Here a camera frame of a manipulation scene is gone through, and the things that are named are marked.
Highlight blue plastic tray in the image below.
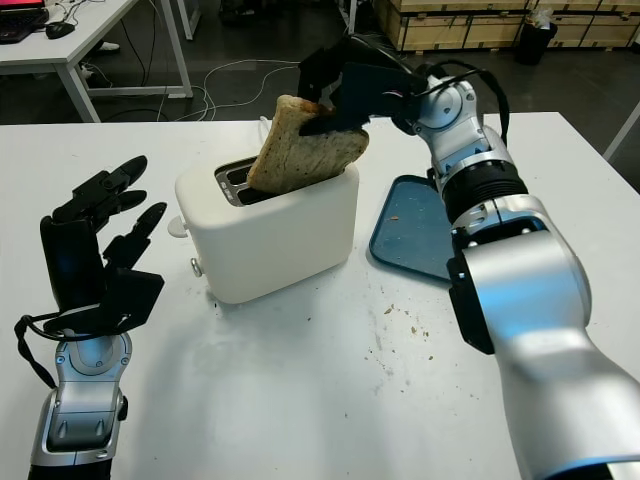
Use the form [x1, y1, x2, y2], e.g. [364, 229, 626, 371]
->
[368, 174, 454, 284]

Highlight stacked wooden crates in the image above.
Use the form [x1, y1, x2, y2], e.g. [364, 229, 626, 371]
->
[373, 0, 640, 52]

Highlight white cables on floor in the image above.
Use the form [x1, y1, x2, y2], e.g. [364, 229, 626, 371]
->
[201, 56, 302, 122]

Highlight cream white two-slot toaster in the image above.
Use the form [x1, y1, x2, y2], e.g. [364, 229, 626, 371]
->
[174, 148, 360, 305]

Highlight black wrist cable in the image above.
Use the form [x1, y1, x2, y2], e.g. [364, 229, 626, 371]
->
[13, 308, 127, 390]
[413, 59, 512, 147]

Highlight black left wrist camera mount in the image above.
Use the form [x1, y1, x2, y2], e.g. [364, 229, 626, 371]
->
[96, 266, 167, 335]

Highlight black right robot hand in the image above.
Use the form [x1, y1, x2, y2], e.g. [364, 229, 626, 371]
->
[297, 33, 419, 139]

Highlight black computer mouse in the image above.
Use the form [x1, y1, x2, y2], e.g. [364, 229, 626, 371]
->
[44, 21, 77, 41]

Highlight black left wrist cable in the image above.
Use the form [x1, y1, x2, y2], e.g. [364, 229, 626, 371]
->
[13, 308, 127, 390]

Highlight black trash bin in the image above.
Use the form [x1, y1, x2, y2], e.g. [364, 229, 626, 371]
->
[514, 18, 559, 67]

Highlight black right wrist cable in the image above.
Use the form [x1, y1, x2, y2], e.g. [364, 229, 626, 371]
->
[413, 59, 512, 147]

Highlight white office desk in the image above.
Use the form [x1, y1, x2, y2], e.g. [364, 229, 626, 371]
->
[0, 0, 195, 125]

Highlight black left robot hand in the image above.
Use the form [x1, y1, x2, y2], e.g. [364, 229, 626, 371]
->
[39, 154, 169, 317]

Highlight toasted bread slice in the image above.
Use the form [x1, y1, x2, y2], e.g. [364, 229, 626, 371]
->
[246, 94, 372, 196]

